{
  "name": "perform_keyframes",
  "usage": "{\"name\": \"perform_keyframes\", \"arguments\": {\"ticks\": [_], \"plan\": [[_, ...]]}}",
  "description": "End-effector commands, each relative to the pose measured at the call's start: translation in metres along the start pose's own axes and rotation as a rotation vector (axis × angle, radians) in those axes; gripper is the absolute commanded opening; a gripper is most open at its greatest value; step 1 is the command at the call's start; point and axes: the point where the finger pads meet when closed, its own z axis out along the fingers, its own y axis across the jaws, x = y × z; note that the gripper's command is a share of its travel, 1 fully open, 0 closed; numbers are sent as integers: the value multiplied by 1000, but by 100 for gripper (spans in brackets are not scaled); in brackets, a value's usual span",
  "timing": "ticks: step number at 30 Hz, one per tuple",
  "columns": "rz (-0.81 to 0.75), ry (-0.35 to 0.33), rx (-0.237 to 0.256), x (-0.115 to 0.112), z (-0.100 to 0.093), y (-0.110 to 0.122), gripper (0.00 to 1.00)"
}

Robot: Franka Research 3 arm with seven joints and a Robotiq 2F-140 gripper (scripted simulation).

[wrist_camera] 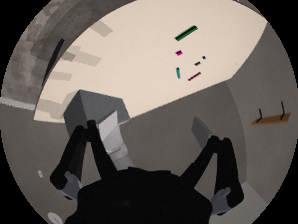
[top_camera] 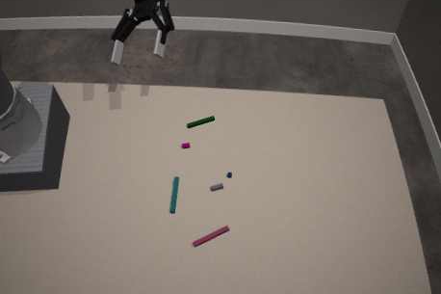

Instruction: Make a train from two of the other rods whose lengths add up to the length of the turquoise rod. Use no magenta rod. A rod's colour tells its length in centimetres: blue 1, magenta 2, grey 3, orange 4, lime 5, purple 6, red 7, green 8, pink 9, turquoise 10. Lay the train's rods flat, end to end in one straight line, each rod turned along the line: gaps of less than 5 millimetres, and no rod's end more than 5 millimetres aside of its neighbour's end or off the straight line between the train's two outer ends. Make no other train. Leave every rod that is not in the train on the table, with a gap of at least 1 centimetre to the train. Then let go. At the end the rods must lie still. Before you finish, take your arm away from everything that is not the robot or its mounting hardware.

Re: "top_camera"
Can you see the turquoise rod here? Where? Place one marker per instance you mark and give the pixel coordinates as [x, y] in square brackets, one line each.
[174, 194]

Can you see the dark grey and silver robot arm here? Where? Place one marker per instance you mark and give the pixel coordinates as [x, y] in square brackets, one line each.
[20, 123]

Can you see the pink rod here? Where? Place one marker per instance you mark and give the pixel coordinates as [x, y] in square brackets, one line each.
[211, 236]

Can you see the grey rod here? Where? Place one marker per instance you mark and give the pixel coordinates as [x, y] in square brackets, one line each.
[216, 187]

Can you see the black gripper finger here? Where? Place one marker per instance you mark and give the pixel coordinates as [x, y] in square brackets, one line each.
[163, 30]
[126, 25]

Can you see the dark green rod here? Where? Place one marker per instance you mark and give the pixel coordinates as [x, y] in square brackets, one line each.
[200, 122]

